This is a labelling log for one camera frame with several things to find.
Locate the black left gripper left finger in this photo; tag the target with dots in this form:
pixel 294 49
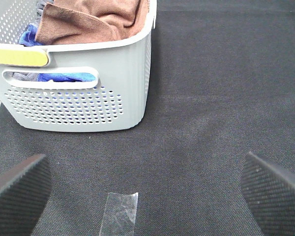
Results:
pixel 24 192

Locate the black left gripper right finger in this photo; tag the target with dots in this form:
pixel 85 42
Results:
pixel 269 190

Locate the brown microfibre towel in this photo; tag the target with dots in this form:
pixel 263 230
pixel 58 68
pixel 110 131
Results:
pixel 91 21

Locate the blue towel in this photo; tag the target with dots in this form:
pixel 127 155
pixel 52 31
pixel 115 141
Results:
pixel 65 77

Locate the clear tape strip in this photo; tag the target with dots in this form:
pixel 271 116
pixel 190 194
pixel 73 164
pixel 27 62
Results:
pixel 119 215

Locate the black table cloth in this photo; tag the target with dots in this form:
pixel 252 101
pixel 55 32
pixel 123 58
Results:
pixel 222 84

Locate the grey perforated plastic basket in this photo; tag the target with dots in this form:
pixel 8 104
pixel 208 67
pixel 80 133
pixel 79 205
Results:
pixel 115 100

